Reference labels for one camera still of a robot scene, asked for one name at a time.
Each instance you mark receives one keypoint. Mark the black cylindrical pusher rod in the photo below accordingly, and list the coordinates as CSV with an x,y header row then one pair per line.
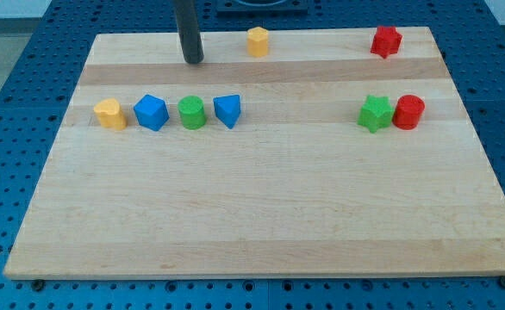
x,y
188,31

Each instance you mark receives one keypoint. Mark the yellow hexagon block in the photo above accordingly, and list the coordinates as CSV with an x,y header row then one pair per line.
x,y
257,42

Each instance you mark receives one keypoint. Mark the green cylinder block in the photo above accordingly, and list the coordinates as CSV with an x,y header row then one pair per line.
x,y
191,111

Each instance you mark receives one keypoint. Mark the blue triangle block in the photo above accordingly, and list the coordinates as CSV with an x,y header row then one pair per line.
x,y
227,109

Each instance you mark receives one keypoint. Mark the blue cube block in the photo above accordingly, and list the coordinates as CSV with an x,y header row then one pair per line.
x,y
151,112

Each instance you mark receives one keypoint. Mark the yellow heart block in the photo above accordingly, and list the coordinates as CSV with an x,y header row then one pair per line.
x,y
110,114

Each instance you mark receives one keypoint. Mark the wooden board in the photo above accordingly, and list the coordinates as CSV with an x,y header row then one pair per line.
x,y
296,189

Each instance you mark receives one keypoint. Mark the red star block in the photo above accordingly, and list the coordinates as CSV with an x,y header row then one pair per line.
x,y
386,41

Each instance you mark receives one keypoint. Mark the green star block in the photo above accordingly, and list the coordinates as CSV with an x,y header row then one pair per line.
x,y
375,113

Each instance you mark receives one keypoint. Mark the red cylinder block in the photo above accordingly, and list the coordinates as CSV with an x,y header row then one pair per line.
x,y
408,112

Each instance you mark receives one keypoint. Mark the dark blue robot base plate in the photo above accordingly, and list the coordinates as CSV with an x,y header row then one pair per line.
x,y
230,7

